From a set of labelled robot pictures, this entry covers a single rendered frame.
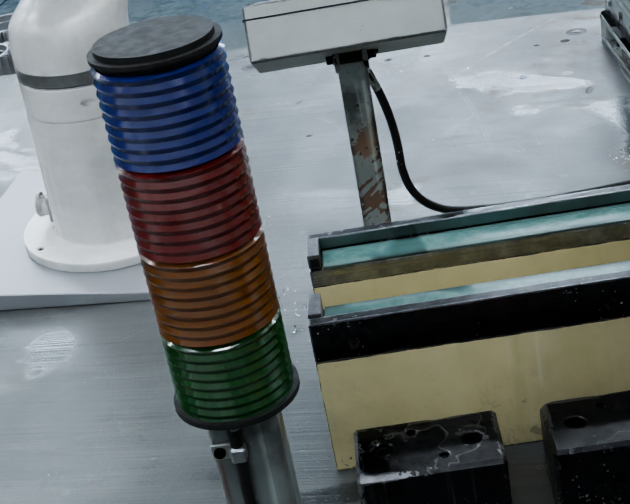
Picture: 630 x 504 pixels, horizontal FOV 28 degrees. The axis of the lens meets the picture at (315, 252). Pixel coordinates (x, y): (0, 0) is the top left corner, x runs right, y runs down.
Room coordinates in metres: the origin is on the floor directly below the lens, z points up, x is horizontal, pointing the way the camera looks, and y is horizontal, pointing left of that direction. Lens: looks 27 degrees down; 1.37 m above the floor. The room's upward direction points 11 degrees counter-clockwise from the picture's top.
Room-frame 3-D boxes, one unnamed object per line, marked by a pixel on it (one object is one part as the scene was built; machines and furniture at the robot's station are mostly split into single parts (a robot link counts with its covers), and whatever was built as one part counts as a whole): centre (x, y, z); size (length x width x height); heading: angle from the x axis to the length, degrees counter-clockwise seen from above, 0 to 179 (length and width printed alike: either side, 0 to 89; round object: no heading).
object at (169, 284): (0.53, 0.05, 1.10); 0.06 x 0.06 x 0.04
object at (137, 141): (0.53, 0.05, 1.19); 0.06 x 0.06 x 0.04
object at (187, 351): (0.53, 0.05, 1.05); 0.06 x 0.06 x 0.04
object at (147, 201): (0.53, 0.05, 1.14); 0.06 x 0.06 x 0.04
